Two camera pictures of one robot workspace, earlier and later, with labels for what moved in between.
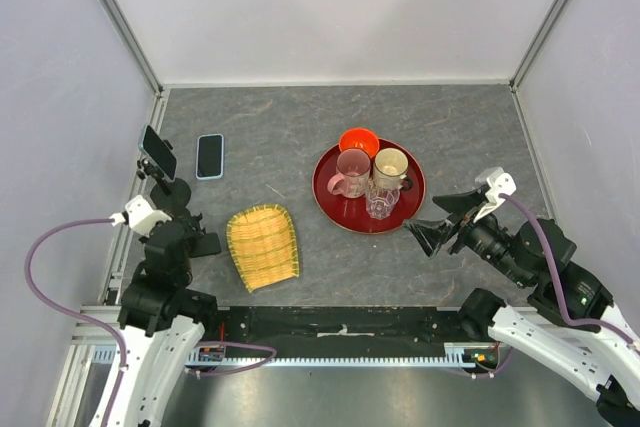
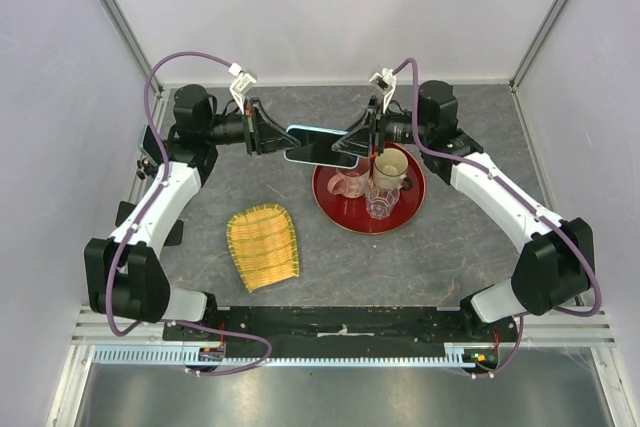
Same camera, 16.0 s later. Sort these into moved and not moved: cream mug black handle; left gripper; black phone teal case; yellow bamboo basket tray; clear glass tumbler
Moved: left gripper
Not moved: clear glass tumbler; cream mug black handle; yellow bamboo basket tray; black phone teal case
